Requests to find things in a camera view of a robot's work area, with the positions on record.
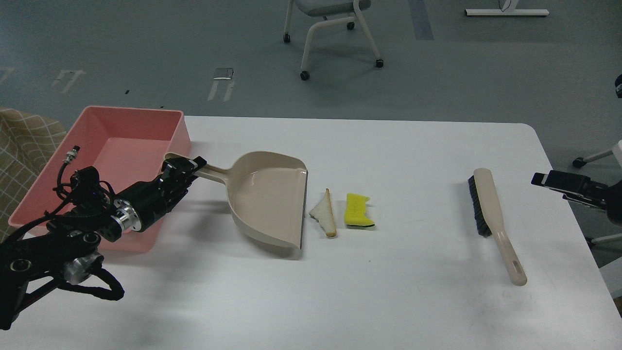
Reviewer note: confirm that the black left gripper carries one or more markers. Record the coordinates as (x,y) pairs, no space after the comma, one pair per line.
(144,203)

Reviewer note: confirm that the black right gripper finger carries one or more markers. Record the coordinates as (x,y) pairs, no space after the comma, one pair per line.
(574,188)

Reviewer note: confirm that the beige plastic dustpan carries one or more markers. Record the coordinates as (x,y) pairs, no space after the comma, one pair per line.
(266,195)

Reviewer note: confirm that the beige hand brush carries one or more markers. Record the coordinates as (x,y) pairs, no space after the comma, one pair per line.
(489,220)

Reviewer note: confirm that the toast bread slice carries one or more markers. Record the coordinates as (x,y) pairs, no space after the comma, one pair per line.
(322,212)

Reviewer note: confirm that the yellow sponge piece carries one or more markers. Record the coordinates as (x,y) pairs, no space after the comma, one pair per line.
(355,211)

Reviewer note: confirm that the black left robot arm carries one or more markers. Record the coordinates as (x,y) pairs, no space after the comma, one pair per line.
(60,249)

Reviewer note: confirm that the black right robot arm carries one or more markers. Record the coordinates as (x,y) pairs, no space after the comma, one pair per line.
(613,201)

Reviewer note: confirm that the pink plastic bin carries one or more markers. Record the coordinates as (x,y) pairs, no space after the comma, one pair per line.
(126,145)

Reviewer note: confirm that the white caster leg base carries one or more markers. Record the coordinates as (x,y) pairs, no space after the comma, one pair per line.
(615,151)

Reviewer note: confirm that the grey floor outlet plate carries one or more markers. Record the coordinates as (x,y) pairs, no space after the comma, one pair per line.
(223,74)

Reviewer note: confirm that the beige checkered cloth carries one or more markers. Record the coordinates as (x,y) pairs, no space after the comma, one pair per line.
(27,142)

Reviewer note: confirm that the white desk foot bar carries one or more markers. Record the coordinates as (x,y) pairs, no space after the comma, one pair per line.
(507,8)

